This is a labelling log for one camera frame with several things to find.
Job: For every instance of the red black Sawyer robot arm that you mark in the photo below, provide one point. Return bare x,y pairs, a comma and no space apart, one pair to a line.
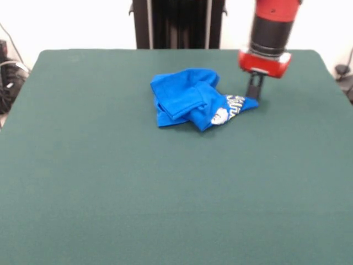
273,27

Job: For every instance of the blue printed t-shirt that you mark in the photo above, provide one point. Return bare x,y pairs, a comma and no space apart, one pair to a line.
182,94

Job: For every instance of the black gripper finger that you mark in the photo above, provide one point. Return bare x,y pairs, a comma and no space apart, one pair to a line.
251,89
259,89

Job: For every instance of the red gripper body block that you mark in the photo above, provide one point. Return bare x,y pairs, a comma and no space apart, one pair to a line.
262,64

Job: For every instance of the black equipment pile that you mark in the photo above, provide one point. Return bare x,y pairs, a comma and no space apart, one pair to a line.
9,85

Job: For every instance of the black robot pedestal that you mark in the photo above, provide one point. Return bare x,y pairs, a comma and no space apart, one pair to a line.
176,25

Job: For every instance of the dark green table cloth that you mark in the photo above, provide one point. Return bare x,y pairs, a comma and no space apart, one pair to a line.
138,193

